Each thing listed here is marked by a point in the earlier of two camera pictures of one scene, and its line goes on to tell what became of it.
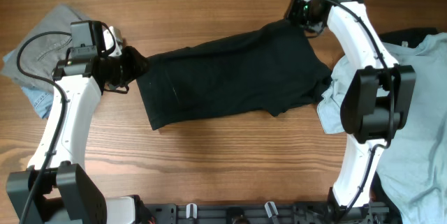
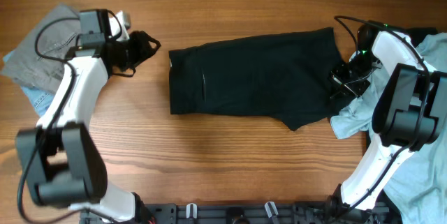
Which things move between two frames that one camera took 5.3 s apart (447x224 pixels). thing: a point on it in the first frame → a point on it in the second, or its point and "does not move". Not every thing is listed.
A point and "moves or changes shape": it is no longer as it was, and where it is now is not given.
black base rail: [264, 213] does not move
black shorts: [265, 69] moves or changes shape
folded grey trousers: [42, 55] does not move
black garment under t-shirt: [413, 37] does not move
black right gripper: [292, 14] → [343, 88]
